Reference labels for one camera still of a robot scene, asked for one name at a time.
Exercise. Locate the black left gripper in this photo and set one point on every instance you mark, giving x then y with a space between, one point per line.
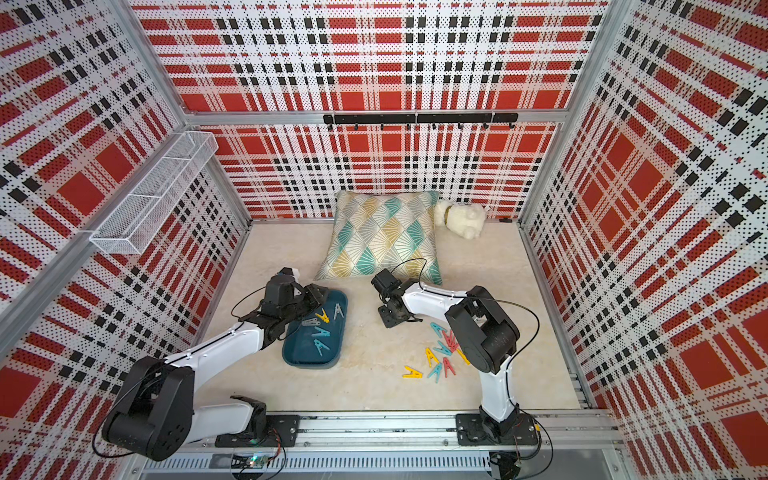
316 299

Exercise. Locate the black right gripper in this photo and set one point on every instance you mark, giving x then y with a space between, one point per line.
387 319

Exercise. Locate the teal clothespin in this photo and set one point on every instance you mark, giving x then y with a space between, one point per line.
438 329
321 347
320 332
436 372

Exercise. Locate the dark teal storage box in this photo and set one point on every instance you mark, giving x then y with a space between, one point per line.
298 349

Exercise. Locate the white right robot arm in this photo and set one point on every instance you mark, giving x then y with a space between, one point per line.
486 334

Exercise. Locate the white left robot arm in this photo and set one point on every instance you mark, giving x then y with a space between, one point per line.
155 412

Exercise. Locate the patterned teal gold pillow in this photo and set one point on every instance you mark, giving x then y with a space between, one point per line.
376 232

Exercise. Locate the teal clothespin front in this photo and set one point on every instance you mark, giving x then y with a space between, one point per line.
436 372

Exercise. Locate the red clothespin front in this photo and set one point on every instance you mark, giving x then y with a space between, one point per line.
447 367

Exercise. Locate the white plush teddy bear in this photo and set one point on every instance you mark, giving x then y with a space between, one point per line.
464 220

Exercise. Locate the green circuit board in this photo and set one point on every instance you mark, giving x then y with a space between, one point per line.
254 461

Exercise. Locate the white wire mesh shelf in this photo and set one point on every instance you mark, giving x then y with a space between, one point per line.
135 221

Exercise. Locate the black wall hook rail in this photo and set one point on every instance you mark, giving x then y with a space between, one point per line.
357 120

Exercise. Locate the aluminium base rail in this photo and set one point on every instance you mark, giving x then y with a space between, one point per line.
549 444

